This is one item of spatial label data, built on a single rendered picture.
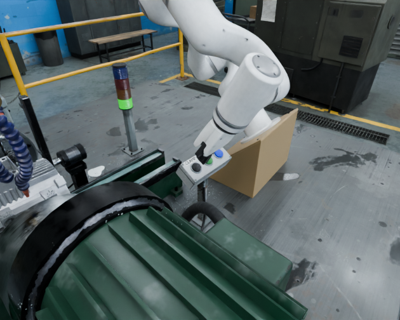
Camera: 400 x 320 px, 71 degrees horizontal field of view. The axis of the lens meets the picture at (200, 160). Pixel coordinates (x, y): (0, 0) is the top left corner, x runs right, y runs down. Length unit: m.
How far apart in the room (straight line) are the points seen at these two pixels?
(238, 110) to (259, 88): 0.07
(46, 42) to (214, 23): 5.44
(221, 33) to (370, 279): 0.79
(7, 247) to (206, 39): 0.54
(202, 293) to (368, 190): 1.15
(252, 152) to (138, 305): 0.83
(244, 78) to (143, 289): 0.41
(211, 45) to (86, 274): 0.50
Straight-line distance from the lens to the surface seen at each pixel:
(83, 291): 0.24
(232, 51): 0.66
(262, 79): 0.53
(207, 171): 0.82
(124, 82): 1.23
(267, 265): 0.29
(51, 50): 6.00
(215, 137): 0.63
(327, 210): 1.16
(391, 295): 1.01
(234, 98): 0.57
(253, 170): 1.04
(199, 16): 0.63
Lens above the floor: 1.55
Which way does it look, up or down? 35 degrees down
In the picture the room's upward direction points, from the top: straight up
